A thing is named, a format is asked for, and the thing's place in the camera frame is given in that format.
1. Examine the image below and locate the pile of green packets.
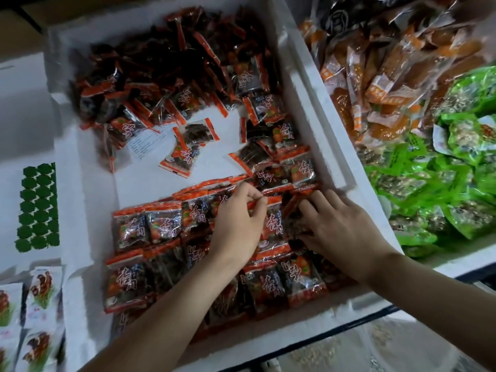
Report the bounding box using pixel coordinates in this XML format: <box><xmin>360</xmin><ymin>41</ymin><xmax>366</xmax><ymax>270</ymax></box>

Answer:
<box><xmin>364</xmin><ymin>66</ymin><xmax>496</xmax><ymax>260</ymax></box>

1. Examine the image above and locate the pile of white printed packets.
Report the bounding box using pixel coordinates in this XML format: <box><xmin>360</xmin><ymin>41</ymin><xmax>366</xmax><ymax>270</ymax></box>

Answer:
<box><xmin>0</xmin><ymin>265</ymin><xmax>67</xmax><ymax>372</ymax></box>

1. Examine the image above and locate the pile of dark red packets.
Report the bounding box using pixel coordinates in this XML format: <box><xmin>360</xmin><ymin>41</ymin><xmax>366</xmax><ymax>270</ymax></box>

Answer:
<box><xmin>71</xmin><ymin>5</ymin><xmax>358</xmax><ymax>342</ymax></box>

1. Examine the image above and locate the pile of brown packets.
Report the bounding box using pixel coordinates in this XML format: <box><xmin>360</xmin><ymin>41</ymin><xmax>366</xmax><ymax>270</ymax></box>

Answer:
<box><xmin>301</xmin><ymin>0</ymin><xmax>496</xmax><ymax>144</ymax></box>

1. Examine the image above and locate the small white paper slip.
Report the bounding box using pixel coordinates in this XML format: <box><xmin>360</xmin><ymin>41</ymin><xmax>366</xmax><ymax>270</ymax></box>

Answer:
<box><xmin>126</xmin><ymin>126</ymin><xmax>178</xmax><ymax>163</ymax></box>

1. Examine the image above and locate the green leaf-pattern sheet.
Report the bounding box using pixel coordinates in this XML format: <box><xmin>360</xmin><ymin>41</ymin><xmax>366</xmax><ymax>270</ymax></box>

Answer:
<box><xmin>14</xmin><ymin>162</ymin><xmax>61</xmax><ymax>254</ymax></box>

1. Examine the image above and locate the person's left hand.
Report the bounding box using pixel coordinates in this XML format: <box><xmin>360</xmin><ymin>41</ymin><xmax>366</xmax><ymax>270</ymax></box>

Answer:
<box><xmin>208</xmin><ymin>182</ymin><xmax>269</xmax><ymax>270</ymax></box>

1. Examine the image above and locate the person's right hand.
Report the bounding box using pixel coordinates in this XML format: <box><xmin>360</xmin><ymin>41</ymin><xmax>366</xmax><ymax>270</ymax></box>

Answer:
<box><xmin>298</xmin><ymin>188</ymin><xmax>398</xmax><ymax>284</ymax></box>

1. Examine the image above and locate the clear round plastic tub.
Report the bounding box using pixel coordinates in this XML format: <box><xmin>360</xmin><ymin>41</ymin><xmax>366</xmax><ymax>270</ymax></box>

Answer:
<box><xmin>275</xmin><ymin>337</ymin><xmax>365</xmax><ymax>372</ymax></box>

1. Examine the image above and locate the person's left forearm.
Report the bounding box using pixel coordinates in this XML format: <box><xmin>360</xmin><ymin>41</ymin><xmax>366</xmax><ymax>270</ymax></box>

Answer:
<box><xmin>81</xmin><ymin>255</ymin><xmax>234</xmax><ymax>372</ymax></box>

